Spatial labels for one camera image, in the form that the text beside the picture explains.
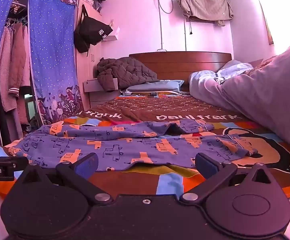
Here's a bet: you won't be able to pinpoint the olive hanging jacket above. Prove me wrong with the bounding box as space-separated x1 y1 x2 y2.
176 0 234 27

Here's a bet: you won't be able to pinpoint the pinkish grey duvet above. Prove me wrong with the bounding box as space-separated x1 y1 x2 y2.
189 34 290 145

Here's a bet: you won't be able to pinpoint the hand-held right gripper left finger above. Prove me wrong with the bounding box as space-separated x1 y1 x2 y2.
22 152 113 205

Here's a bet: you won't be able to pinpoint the white box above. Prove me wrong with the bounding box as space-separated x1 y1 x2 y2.
101 26 121 41

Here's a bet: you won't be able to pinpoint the light blue bedding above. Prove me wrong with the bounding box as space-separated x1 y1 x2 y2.
215 60 254 84

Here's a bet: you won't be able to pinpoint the black tote bag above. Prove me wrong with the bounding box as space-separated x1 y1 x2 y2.
73 4 114 53

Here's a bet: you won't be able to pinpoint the dark quilted jacket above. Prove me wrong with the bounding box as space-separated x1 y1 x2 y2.
96 57 160 92

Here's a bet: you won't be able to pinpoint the pink quilted jacket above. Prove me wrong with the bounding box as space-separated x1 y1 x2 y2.
8 22 31 100

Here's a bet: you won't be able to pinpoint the white bedside table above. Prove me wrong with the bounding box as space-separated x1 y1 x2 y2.
83 77 121 108

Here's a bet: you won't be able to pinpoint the colourful printed blanket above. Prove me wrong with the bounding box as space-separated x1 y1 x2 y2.
0 94 290 200

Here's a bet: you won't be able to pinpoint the blue car-print pants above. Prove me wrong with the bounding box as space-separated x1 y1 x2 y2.
8 119 259 173

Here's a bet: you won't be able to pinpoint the brown wooden headboard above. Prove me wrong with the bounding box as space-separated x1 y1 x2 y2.
128 51 233 95

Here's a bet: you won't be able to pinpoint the framed wall picture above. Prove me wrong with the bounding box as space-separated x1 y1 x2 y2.
259 0 275 46

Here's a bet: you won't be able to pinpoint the white cabinet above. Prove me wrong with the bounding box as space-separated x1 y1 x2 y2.
74 0 103 105

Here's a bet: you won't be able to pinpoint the pink fleece coat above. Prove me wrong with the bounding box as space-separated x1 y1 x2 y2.
0 25 13 113

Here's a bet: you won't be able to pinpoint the light blue pillow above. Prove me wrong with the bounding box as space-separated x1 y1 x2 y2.
121 79 185 95

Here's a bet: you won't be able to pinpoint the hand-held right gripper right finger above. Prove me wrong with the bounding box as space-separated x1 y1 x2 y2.
179 152 273 205

